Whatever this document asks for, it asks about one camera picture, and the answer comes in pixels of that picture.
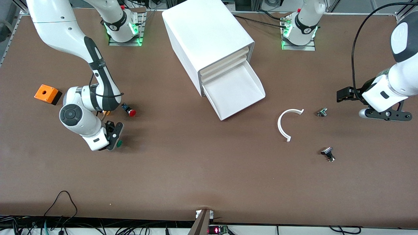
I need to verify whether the red mushroom push button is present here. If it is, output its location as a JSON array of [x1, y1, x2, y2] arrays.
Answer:
[[121, 103, 137, 117]]

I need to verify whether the orange box with black base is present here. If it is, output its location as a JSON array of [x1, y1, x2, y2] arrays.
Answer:
[[34, 85, 63, 105]]

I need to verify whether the white curved plastic arc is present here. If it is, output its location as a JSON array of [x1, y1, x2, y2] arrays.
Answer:
[[278, 109, 305, 143]]

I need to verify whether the device with red light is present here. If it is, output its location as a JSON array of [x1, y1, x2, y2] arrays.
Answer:
[[208, 225, 229, 235]]

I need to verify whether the grey round object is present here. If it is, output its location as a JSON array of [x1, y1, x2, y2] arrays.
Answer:
[[0, 20, 11, 42]]

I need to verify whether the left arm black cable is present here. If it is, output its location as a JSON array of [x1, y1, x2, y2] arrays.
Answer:
[[351, 2, 418, 102]]

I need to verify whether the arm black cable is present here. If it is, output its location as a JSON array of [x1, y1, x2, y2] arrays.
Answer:
[[351, 2, 418, 102], [89, 73, 124, 98]]

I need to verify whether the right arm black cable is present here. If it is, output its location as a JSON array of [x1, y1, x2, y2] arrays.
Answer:
[[89, 73, 124, 98]]

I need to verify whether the black silver selector switch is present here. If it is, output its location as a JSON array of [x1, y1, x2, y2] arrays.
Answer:
[[320, 147, 336, 162]]

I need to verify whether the black looped cable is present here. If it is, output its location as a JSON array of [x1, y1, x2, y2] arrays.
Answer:
[[44, 191, 78, 226]]

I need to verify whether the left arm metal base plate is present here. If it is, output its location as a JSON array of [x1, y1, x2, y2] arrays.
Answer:
[[281, 16, 316, 51]]

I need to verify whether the aluminium frame profile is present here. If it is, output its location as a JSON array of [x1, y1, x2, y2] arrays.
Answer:
[[13, 0, 33, 15], [394, 10, 409, 25]]

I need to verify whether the black cable bundle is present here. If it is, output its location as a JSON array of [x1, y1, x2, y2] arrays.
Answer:
[[0, 215, 196, 235]]

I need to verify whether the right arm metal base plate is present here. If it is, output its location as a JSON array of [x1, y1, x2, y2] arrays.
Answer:
[[108, 11, 146, 47]]

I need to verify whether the black cable on table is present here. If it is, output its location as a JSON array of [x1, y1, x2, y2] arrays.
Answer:
[[233, 14, 289, 29]]

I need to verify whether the brown camera stand bracket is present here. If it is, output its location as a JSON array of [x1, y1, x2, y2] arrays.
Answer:
[[188, 209, 214, 235]]

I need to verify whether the black cable under table edge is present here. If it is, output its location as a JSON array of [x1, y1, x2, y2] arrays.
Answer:
[[328, 226, 363, 235]]

